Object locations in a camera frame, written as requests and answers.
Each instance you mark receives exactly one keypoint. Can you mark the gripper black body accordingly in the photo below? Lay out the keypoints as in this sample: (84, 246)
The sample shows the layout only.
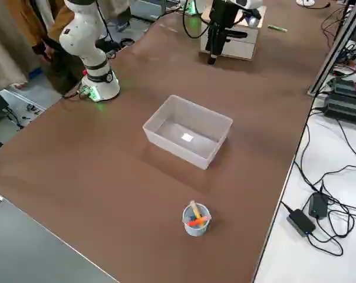
(223, 13)

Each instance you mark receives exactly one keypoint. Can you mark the wooden drawer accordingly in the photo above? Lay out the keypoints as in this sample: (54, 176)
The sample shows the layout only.
(251, 33)

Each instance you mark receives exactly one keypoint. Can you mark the green stick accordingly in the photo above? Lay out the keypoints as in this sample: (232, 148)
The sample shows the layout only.
(276, 28)

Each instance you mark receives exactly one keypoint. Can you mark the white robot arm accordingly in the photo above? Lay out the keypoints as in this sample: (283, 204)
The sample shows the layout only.
(86, 50)
(187, 3)

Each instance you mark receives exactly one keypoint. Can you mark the wooden drawer cabinet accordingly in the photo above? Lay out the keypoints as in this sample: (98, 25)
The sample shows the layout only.
(240, 50)

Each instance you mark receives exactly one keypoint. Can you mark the clear plastic box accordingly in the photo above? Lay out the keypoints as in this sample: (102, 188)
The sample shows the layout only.
(178, 141)

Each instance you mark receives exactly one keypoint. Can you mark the yellow stick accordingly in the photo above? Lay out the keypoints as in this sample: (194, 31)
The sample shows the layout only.
(195, 210)

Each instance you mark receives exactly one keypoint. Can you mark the blue stick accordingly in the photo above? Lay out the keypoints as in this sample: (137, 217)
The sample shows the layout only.
(192, 219)

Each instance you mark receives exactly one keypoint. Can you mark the orange stick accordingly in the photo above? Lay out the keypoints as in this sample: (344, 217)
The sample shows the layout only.
(200, 221)

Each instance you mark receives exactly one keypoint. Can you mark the white round device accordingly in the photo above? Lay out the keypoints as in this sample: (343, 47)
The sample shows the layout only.
(306, 2)

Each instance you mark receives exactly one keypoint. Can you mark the black ribbed power supply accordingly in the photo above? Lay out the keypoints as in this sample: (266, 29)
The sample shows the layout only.
(346, 109)
(347, 87)

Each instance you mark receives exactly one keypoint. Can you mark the blue tape strip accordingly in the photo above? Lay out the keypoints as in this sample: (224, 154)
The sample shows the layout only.
(35, 72)

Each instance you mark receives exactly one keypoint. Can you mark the clear plastic cup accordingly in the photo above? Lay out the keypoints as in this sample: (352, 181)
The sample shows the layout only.
(195, 230)

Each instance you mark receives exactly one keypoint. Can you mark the person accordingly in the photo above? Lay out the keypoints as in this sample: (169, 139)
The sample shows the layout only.
(4, 59)
(30, 17)

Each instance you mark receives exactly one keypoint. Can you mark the black power adapter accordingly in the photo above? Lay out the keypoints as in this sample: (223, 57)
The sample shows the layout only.
(318, 204)

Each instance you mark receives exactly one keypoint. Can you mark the black adapter with blue light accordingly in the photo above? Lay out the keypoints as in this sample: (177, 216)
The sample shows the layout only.
(301, 224)

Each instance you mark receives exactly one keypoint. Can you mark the grey table panel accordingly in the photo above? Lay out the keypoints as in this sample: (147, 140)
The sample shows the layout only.
(33, 241)

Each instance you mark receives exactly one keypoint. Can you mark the aluminium frame post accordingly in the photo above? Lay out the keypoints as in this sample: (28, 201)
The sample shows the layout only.
(334, 47)

